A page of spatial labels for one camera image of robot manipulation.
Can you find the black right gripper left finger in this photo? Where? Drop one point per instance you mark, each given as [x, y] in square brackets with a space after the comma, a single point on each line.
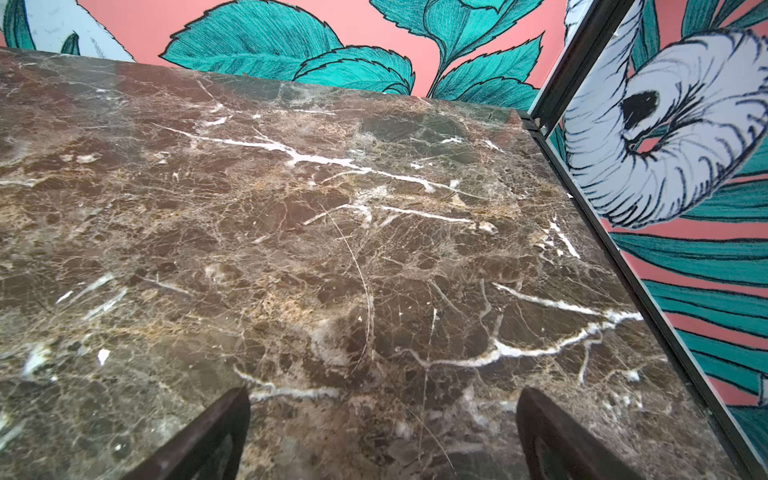
[209, 447]

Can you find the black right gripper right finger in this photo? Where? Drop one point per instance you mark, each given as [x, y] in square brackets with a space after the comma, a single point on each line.
[557, 447]

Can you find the black right corner frame post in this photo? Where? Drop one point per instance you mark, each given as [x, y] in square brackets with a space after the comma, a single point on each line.
[658, 110]

